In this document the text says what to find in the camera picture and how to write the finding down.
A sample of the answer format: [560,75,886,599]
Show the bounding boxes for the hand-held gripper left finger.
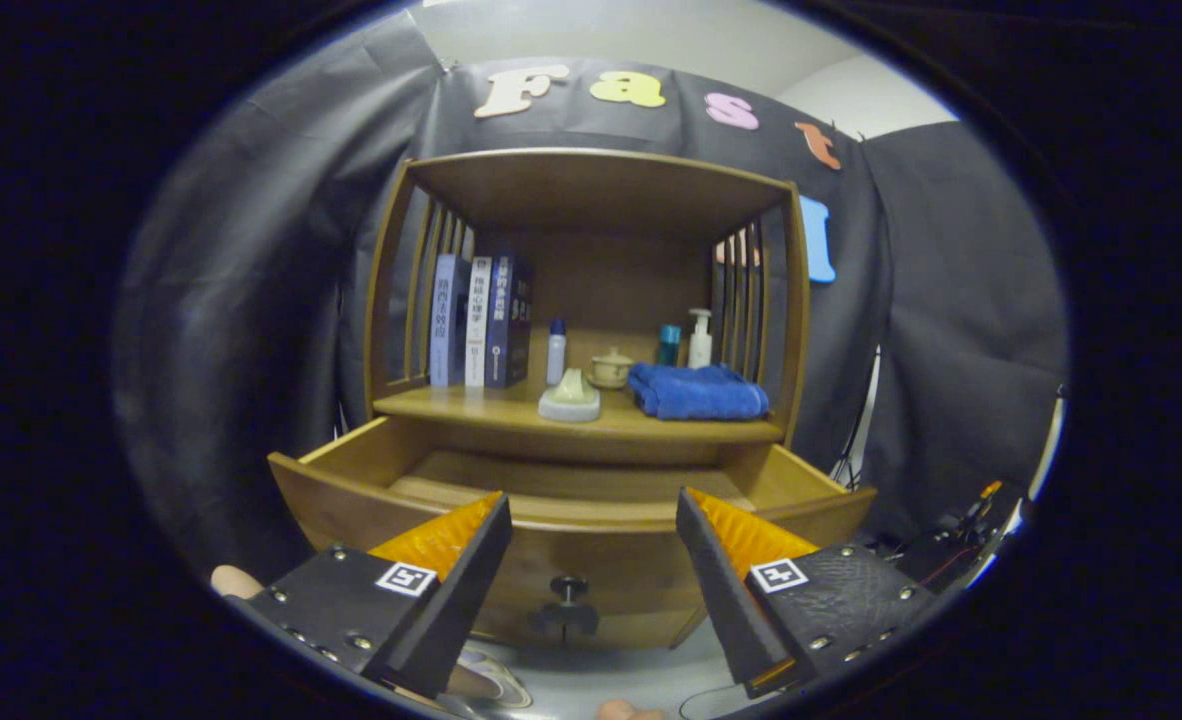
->
[246,492,514,701]

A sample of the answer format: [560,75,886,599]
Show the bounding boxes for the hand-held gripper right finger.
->
[675,486,937,699]

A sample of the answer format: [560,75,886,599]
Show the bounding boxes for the wooden drawer with black knob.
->
[268,415,877,651]

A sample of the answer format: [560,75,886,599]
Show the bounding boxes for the scrub brush with green handle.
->
[537,367,602,423]

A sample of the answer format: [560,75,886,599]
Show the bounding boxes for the wooden countertop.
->
[373,380,787,446]

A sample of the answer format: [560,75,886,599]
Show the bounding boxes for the wooden cabinet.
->
[364,148,812,651]

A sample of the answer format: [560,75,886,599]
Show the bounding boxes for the light stand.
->
[831,345,882,491]

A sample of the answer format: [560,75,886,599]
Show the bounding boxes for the blue folded towel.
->
[628,362,770,421]

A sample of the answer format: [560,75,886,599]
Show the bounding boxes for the beige lidded teacup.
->
[588,347,636,390]

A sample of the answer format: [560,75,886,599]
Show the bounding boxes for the black tool with orange tip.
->
[946,480,1004,546]

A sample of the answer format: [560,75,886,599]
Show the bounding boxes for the light blue book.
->
[429,253,472,389]

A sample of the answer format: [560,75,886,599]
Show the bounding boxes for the white book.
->
[464,256,494,389]

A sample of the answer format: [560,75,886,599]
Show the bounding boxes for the dark blue book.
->
[484,252,536,391]

